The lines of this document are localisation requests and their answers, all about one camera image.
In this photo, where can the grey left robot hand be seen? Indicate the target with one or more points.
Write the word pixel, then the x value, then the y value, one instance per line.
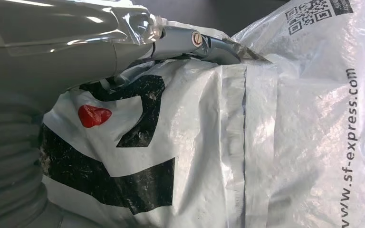
pixel 59 53

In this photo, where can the white package with black print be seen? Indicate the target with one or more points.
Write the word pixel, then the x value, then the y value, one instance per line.
pixel 201 141

